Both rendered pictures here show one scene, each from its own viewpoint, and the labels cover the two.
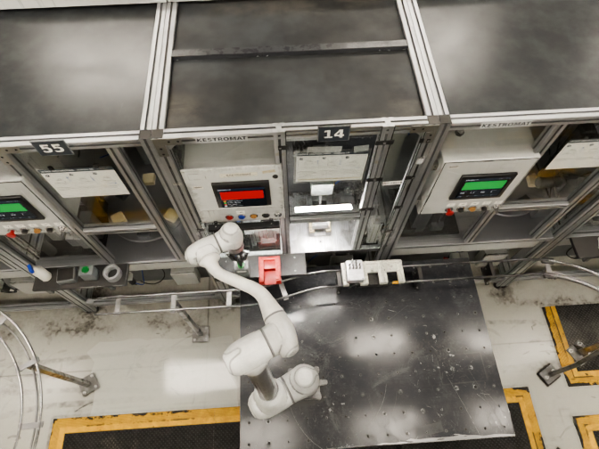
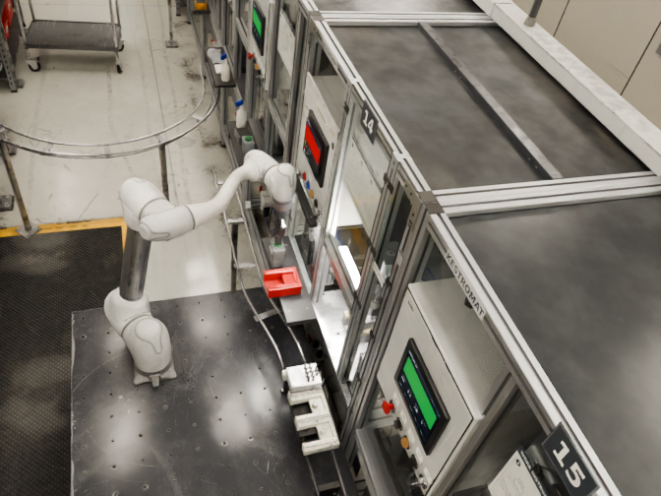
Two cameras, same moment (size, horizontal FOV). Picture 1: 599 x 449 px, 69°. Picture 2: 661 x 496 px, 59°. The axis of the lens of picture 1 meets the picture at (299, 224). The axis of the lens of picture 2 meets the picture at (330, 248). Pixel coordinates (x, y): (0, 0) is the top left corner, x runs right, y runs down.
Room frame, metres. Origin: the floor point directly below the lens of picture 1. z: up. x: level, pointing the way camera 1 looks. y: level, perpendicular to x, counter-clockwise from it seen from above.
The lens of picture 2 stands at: (0.47, -1.56, 2.96)
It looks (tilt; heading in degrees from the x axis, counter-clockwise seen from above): 44 degrees down; 69
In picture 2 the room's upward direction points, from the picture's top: 11 degrees clockwise
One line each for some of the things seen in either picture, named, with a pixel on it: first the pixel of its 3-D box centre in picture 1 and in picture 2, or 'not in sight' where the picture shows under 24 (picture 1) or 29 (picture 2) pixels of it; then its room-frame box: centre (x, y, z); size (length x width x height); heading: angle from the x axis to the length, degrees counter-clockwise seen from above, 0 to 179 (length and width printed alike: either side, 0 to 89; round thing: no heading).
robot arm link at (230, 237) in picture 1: (229, 236); (282, 179); (0.94, 0.34, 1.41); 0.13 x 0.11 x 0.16; 118
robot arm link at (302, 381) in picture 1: (302, 380); (149, 341); (0.34, -0.01, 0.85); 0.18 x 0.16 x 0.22; 118
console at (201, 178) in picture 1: (238, 175); (341, 149); (1.16, 0.29, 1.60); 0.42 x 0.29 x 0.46; 93
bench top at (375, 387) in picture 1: (365, 346); (209, 436); (0.56, -0.39, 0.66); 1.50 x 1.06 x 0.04; 93
